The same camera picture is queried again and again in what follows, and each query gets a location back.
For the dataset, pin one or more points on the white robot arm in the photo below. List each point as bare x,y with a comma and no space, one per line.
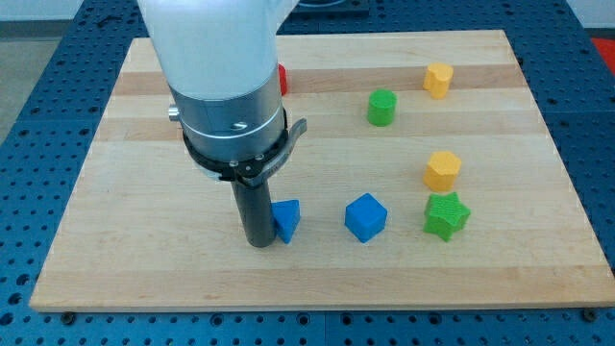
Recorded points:
220,61

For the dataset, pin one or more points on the blue triangle block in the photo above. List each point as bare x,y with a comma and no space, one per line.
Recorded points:
287,216

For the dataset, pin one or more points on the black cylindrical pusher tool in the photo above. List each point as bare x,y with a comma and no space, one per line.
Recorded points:
255,210

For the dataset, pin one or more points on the blue cube block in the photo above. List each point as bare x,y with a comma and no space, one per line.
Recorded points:
365,217

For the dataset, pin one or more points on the green cylinder block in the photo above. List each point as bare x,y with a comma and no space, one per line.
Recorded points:
381,107

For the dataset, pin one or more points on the red block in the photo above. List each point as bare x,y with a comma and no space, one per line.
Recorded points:
283,79

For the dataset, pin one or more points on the wooden board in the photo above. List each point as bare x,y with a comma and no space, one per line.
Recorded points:
146,230

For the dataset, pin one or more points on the yellow hexagon block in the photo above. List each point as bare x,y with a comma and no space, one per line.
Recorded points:
442,170

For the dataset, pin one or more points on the green star block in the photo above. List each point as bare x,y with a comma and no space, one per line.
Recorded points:
445,215

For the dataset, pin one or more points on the yellow heart block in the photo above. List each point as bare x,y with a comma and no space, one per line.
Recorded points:
437,80

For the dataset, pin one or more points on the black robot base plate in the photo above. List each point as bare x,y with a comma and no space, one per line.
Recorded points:
309,8

